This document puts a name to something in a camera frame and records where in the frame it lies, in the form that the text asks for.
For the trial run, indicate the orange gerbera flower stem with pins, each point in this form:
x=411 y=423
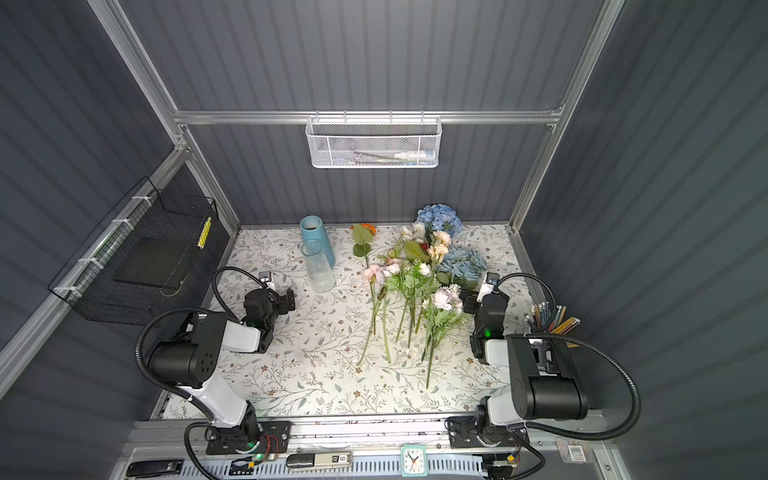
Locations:
x=363 y=237

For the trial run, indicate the black wire mesh basket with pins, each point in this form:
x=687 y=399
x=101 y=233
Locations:
x=139 y=265

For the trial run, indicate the lilac pink flower bunch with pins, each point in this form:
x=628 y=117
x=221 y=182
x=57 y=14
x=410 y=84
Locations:
x=443 y=313

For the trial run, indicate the white flower green bunch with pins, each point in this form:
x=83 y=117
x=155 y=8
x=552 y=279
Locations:
x=415 y=280

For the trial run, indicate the floral patterned table mat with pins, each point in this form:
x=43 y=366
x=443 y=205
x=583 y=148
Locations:
x=329 y=356

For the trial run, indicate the small teal alarm clock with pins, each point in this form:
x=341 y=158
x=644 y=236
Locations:
x=413 y=461

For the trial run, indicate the pink pencil cup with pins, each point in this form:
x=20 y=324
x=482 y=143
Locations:
x=548 y=318

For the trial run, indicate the clear ribbed glass vase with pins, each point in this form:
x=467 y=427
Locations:
x=319 y=271

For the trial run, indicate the light blue hydrangea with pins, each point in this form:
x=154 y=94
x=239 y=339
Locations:
x=464 y=267

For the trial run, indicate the dark blue hydrangea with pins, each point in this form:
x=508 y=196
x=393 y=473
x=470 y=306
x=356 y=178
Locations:
x=440 y=217

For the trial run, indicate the cream rose flower spray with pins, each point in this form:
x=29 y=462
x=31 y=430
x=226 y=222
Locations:
x=418 y=242

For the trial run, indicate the white wire mesh basket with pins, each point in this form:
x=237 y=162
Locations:
x=389 y=144

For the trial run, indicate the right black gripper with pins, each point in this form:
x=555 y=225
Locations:
x=474 y=301

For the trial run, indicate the teal cylindrical vase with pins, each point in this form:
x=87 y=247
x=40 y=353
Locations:
x=313 y=229

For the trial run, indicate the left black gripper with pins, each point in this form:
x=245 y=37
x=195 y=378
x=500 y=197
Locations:
x=282 y=300

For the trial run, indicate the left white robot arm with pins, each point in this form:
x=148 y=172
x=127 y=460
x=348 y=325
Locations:
x=186 y=366

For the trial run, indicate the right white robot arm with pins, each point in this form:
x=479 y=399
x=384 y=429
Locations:
x=544 y=380

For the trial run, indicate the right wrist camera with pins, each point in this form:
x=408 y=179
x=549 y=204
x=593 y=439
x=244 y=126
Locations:
x=489 y=283

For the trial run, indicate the pink rose flower stem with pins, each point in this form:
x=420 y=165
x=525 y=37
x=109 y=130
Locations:
x=378 y=278

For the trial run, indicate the silver black device on rail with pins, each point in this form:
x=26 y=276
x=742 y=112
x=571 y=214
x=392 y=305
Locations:
x=319 y=460

